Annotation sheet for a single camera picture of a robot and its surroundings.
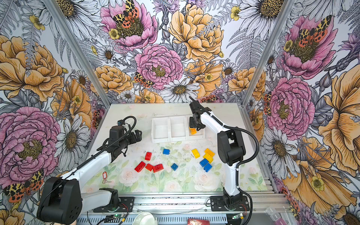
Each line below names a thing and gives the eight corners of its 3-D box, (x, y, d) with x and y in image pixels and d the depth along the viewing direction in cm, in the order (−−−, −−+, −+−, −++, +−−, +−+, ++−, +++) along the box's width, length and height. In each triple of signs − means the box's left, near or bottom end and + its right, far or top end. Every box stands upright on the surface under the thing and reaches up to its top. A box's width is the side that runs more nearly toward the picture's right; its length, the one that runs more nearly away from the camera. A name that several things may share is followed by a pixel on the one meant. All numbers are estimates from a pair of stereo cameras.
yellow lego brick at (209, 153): (203, 153, 96) (203, 151, 94) (207, 149, 98) (207, 147, 96) (210, 159, 93) (210, 158, 91) (214, 155, 95) (214, 153, 93)
